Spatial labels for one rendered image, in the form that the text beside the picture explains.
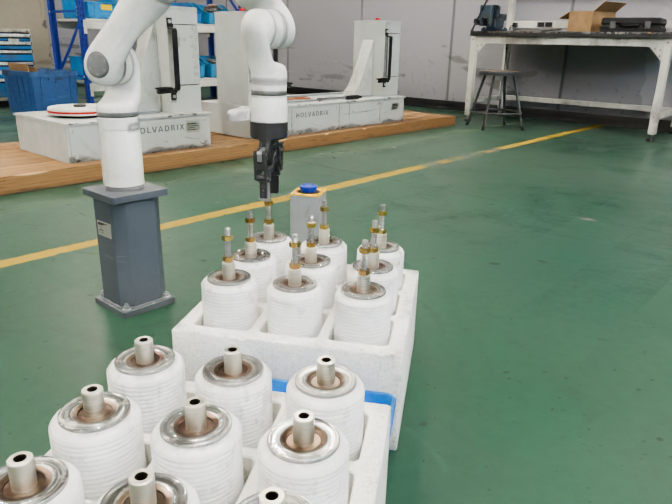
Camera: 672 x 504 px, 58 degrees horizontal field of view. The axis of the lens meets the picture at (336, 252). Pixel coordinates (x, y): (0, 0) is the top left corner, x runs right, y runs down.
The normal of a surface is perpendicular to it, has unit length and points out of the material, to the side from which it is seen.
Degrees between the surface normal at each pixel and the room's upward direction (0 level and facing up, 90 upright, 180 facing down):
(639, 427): 0
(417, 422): 0
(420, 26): 90
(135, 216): 90
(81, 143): 90
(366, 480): 0
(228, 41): 90
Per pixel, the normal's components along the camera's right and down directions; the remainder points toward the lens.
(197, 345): -0.19, 0.32
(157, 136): 0.75, 0.23
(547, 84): -0.66, 0.23
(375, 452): 0.02, -0.95
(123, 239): 0.03, 0.27
